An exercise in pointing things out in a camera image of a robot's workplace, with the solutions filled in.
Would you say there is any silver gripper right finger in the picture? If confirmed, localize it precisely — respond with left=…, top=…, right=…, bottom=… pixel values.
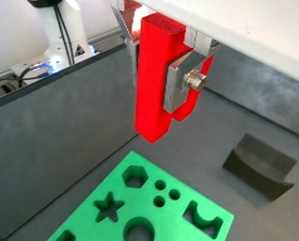
left=162, top=27, right=220, bottom=113

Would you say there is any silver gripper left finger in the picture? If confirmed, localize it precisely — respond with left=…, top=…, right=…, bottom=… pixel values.
left=109, top=0, right=140, bottom=86

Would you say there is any red double-square block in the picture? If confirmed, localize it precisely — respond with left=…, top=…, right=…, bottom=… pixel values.
left=134, top=13, right=213, bottom=143

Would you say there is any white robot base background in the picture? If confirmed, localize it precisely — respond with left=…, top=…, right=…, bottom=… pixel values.
left=0, top=0, right=95, bottom=88

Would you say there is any green shape-sorting board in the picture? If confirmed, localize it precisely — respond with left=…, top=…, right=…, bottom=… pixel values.
left=47, top=152, right=233, bottom=241

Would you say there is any black curved holder stand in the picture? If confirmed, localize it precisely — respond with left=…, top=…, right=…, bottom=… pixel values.
left=222, top=134, right=296, bottom=201

